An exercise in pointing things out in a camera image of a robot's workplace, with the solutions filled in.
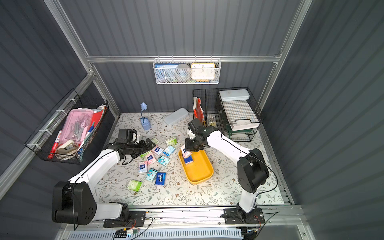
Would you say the green tissue pack front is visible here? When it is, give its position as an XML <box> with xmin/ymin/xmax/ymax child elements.
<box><xmin>126</xmin><ymin>180</ymin><xmax>143</xmax><ymax>193</ymax></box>

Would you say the red white marker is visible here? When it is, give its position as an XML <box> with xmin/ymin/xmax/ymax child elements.
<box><xmin>48</xmin><ymin>130</ymin><xmax>62</xmax><ymax>160</ymax></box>

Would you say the teal tissue pack small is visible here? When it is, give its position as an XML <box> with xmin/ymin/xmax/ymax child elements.
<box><xmin>157</xmin><ymin>155</ymin><xmax>171</xmax><ymax>167</ymax></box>

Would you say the yellow alarm clock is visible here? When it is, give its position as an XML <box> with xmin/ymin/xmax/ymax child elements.
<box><xmin>191</xmin><ymin>63</ymin><xmax>216</xmax><ymax>81</ymax></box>

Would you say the black wire side basket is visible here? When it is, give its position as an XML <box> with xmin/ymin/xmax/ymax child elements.
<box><xmin>25</xmin><ymin>91</ymin><xmax>109</xmax><ymax>165</ymax></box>

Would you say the green tissue pack middle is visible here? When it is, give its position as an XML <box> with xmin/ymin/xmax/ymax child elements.
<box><xmin>140</xmin><ymin>151</ymin><xmax>152</xmax><ymax>159</ymax></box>

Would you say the white rectangular plastic case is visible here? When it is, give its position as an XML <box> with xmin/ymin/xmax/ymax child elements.
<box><xmin>164</xmin><ymin>108</ymin><xmax>189</xmax><ymax>126</ymax></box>

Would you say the pink pencil case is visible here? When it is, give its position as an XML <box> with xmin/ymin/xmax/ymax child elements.
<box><xmin>60</xmin><ymin>109</ymin><xmax>94</xmax><ymax>145</ymax></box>

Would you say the green tissue pack upper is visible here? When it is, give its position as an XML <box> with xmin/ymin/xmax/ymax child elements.
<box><xmin>151</xmin><ymin>137</ymin><xmax>160</xmax><ymax>145</ymax></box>

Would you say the white wire wall basket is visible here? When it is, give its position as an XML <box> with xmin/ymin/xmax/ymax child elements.
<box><xmin>153</xmin><ymin>58</ymin><xmax>222</xmax><ymax>85</ymax></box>

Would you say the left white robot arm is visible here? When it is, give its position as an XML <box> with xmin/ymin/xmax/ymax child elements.
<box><xmin>52</xmin><ymin>129</ymin><xmax>155</xmax><ymax>227</ymax></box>

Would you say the beige stapler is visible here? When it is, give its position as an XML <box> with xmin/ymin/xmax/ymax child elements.
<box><xmin>56</xmin><ymin>140</ymin><xmax>79</xmax><ymax>155</ymax></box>

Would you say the yellow plastic storage box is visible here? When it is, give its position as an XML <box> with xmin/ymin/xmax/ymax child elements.
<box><xmin>178</xmin><ymin>150</ymin><xmax>214</xmax><ymax>185</ymax></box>

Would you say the pink Tempo tissue pack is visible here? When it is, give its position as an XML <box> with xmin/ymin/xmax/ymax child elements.
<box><xmin>138</xmin><ymin>161</ymin><xmax>148</xmax><ymax>174</ymax></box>

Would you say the dark blue tissue pack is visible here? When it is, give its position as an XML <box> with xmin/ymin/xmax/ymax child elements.
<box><xmin>155</xmin><ymin>172</ymin><xmax>167</xmax><ymax>187</ymax></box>
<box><xmin>184</xmin><ymin>156</ymin><xmax>194</xmax><ymax>165</ymax></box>

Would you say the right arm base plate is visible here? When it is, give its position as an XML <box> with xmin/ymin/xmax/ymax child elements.
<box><xmin>221</xmin><ymin>208</ymin><xmax>265</xmax><ymax>225</ymax></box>

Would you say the light blue cartoon tissue pack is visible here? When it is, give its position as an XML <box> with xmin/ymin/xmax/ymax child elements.
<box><xmin>163</xmin><ymin>146</ymin><xmax>176</xmax><ymax>157</ymax></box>

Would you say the checkered notebook stack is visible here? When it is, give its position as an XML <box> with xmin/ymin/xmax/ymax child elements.
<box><xmin>222</xmin><ymin>100</ymin><xmax>260</xmax><ymax>131</ymax></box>

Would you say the red folder in organizer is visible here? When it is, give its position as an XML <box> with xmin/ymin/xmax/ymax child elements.
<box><xmin>193</xmin><ymin>97</ymin><xmax>205</xmax><ymax>123</ymax></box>

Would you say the floral table mat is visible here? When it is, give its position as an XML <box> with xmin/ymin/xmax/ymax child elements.
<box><xmin>89</xmin><ymin>112</ymin><xmax>286</xmax><ymax>208</ymax></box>

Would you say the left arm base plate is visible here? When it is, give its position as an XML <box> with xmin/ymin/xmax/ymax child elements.
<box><xmin>103</xmin><ymin>211</ymin><xmax>146</xmax><ymax>228</ymax></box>

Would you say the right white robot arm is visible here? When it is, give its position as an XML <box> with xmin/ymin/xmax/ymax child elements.
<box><xmin>185</xmin><ymin>119</ymin><xmax>270</xmax><ymax>223</ymax></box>

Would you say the green white tissue pack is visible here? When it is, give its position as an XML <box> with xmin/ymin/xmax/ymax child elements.
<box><xmin>166</xmin><ymin>137</ymin><xmax>178</xmax><ymax>146</ymax></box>

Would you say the black wire desk organizer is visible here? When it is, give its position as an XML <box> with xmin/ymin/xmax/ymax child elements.
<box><xmin>193</xmin><ymin>87</ymin><xmax>263</xmax><ymax>142</ymax></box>

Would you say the blue white marker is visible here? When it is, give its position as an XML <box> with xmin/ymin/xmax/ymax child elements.
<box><xmin>78</xmin><ymin>121</ymin><xmax>95</xmax><ymax>155</ymax></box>

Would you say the tape roll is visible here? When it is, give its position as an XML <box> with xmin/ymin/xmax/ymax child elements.
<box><xmin>175</xmin><ymin>64</ymin><xmax>191</xmax><ymax>83</ymax></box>

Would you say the blue box in basket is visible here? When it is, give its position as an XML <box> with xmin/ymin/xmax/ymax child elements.
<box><xmin>153</xmin><ymin>63</ymin><xmax>179</xmax><ymax>84</ymax></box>

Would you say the white box on organizer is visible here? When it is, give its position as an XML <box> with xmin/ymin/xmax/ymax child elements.
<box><xmin>219</xmin><ymin>89</ymin><xmax>250</xmax><ymax>102</ymax></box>

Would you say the blue flower desk lamp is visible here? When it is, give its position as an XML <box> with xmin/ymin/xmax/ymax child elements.
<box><xmin>140</xmin><ymin>103</ymin><xmax>151</xmax><ymax>131</ymax></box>

